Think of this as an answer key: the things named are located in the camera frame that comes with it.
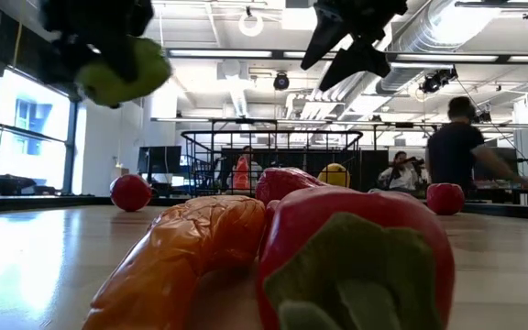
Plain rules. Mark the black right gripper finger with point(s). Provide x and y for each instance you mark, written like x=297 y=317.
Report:
x=358 y=59
x=326 y=34

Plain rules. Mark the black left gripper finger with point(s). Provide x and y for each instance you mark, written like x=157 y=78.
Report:
x=62 y=64
x=119 y=59

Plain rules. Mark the light green bell pepper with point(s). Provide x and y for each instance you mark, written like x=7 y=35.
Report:
x=149 y=69

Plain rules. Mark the yellow bell pepper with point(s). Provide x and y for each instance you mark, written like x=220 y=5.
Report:
x=335 y=176

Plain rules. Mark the red apple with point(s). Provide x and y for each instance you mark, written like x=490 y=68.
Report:
x=130 y=192

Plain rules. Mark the red bell pepper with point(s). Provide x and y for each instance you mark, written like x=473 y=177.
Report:
x=282 y=183

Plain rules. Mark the red long pepper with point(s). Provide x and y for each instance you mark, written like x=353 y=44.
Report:
x=319 y=211

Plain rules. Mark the red round tomato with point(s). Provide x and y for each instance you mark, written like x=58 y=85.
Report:
x=445 y=199

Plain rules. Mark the orange long pepper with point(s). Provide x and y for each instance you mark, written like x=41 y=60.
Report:
x=177 y=256

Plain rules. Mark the black overhead beam with lights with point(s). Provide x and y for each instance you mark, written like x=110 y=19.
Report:
x=278 y=54

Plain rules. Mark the black ceiling spotlight cluster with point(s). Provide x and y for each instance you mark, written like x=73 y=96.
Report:
x=436 y=81

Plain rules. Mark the black partition panel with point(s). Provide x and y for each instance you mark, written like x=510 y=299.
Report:
x=369 y=165

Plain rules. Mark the black computer monitor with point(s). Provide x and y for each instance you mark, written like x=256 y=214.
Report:
x=159 y=159
x=507 y=153

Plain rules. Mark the person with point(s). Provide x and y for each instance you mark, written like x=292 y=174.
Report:
x=401 y=176
x=456 y=151
x=242 y=174

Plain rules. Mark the silver ventilation duct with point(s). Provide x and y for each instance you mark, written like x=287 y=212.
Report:
x=433 y=32

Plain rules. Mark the black metal rack frame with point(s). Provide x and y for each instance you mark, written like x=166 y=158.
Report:
x=245 y=121

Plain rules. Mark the black aluminium table frame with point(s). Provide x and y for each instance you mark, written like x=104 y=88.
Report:
x=62 y=200

